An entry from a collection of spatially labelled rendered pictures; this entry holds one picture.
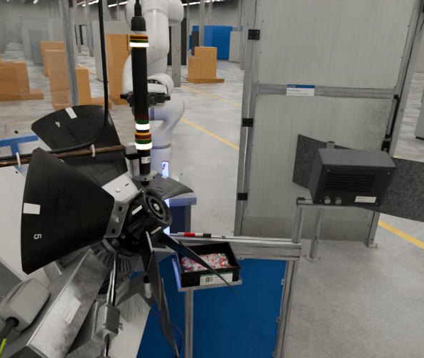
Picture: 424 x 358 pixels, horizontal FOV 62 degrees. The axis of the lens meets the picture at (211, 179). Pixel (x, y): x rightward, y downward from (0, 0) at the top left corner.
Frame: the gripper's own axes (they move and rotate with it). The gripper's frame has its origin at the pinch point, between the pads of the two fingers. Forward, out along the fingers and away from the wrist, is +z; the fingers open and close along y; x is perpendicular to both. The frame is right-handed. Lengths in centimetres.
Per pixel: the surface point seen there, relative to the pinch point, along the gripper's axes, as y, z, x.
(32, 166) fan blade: 12.4, 32.6, -7.2
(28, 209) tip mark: 11.9, 37.1, -13.6
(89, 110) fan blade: 15.8, -5.3, -4.2
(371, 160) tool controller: -75, -33, -24
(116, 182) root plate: 6.1, 5.4, -21.0
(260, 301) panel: -41, -37, -93
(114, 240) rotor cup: 4.1, 16.2, -31.9
